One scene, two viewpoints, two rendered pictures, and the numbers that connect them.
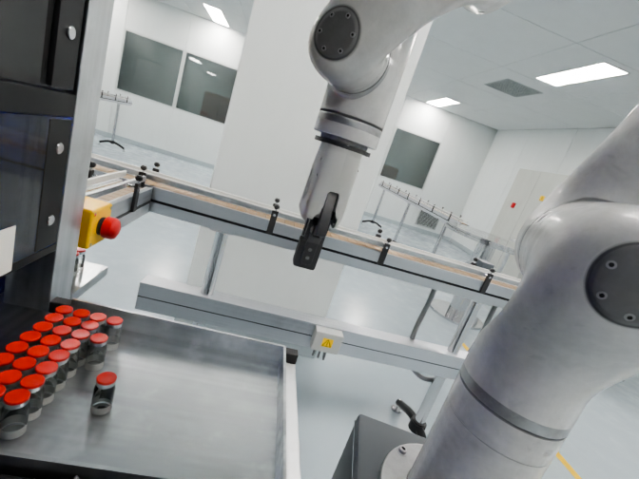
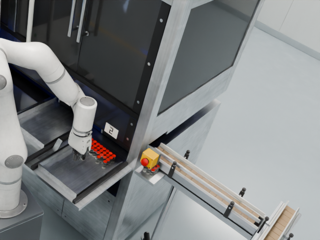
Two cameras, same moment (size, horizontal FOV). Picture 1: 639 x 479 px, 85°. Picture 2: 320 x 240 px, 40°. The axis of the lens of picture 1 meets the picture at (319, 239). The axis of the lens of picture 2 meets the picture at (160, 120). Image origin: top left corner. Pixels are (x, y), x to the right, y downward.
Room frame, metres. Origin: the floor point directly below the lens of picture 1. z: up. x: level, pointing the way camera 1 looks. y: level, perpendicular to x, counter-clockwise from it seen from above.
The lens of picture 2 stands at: (1.54, -0.98, 2.51)
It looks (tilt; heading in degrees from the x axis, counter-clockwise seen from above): 37 degrees down; 125
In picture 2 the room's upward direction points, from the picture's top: 18 degrees clockwise
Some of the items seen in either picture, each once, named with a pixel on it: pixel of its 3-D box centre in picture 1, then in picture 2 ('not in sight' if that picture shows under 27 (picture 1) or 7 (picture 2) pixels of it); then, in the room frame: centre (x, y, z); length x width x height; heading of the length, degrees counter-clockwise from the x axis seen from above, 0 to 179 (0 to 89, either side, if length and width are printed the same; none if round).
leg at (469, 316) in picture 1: (444, 368); not in sight; (1.51, -0.76, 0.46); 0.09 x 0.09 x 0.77; 11
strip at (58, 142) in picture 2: not in sight; (50, 149); (0.21, 0.06, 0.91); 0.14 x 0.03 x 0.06; 102
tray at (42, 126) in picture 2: not in sight; (50, 121); (0.02, 0.19, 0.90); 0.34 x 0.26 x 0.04; 101
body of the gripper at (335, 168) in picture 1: (331, 179); (80, 138); (0.47, 0.01, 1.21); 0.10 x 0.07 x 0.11; 11
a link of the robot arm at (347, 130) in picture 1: (346, 132); (82, 128); (0.47, 0.01, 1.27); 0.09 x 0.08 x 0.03; 11
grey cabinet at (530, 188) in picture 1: (524, 227); not in sight; (6.59, -3.53, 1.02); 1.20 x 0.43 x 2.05; 11
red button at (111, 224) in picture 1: (106, 227); (145, 161); (0.58, 0.37, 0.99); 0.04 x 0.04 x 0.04; 11
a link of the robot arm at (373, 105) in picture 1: (368, 65); (84, 113); (0.46, 0.01, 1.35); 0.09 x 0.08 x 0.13; 161
